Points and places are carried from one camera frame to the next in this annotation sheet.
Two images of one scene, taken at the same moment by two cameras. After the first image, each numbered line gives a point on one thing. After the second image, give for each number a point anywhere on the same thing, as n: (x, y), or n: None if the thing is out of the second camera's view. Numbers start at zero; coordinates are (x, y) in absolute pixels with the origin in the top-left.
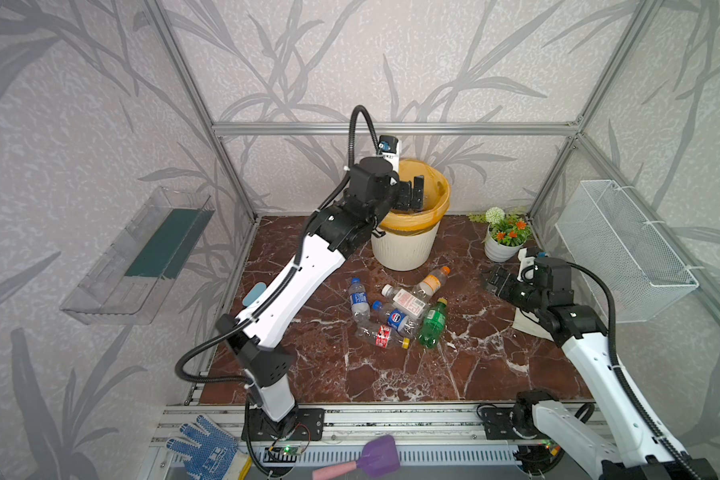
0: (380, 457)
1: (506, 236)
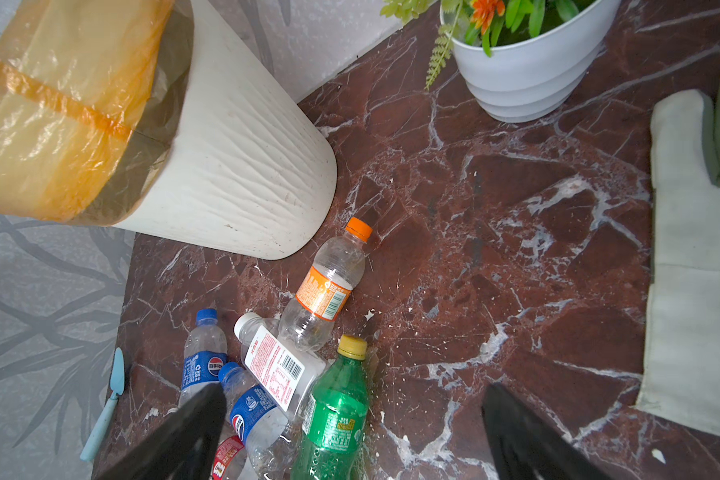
0: None
1: (522, 60)
